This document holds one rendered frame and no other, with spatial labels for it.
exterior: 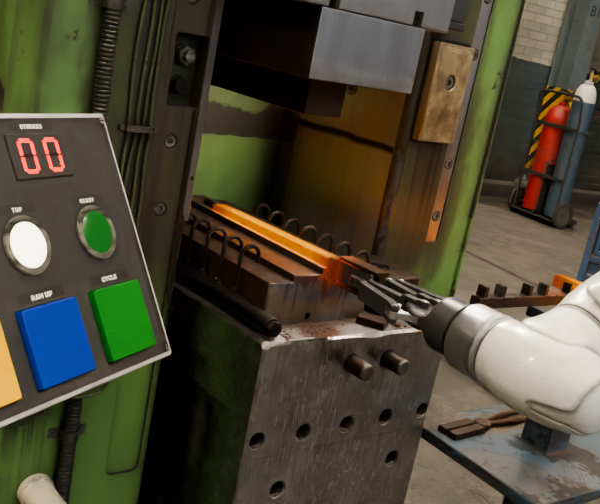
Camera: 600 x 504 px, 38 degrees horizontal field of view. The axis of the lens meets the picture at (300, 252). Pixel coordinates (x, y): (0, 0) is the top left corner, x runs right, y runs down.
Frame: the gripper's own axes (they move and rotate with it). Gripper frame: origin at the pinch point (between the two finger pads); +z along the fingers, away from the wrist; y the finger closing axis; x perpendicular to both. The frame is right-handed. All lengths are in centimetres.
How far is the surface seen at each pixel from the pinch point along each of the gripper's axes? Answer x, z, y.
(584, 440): -30, -11, 57
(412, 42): 33.9, 5.9, 5.4
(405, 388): -19.1, -1.1, 14.8
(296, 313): -7.3, 5.1, -6.2
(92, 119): 19.2, 1.8, -44.4
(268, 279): -2.4, 6.7, -11.4
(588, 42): 66, 450, 708
